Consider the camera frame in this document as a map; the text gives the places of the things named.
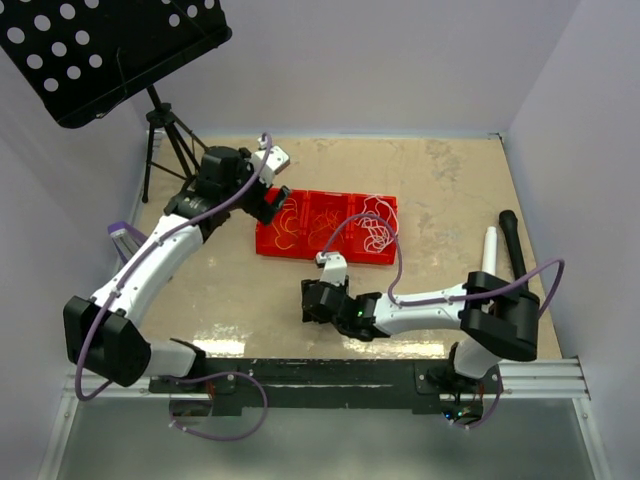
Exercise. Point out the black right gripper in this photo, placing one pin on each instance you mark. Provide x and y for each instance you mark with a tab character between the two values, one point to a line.
340	289

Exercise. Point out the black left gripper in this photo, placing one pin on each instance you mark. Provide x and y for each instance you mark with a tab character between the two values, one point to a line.
262	210

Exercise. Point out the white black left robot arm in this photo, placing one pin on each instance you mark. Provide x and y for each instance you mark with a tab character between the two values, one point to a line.
102	331

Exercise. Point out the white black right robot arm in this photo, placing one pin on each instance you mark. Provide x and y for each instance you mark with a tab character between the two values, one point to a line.
500	324

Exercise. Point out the red middle plastic bin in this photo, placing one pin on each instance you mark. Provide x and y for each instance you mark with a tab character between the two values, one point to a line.
325	212

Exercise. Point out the red plastic bin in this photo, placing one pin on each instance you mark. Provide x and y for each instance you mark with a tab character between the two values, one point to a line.
283	237
325	212
371	242

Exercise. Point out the red left plastic bin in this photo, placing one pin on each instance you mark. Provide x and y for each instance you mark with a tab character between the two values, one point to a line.
283	237

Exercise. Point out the red right plastic bin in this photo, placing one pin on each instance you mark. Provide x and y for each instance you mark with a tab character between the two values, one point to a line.
371	242

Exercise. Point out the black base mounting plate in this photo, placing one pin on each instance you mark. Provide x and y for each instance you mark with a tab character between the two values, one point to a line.
420	386

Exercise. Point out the purple metronome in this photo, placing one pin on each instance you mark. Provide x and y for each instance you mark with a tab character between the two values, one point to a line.
127	239

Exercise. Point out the white microphone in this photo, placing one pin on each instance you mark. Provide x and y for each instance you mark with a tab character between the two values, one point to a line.
490	248

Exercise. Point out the black microphone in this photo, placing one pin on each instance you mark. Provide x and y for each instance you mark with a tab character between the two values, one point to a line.
508	223

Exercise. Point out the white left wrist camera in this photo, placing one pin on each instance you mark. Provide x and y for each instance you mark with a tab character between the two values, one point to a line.
269	159

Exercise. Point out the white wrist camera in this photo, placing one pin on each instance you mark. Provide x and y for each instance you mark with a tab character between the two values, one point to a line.
269	159
334	268

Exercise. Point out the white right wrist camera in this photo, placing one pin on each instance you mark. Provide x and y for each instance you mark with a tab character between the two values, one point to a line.
334	268

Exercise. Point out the aluminium front rail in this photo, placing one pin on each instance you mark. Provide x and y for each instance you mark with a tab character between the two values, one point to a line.
548	379

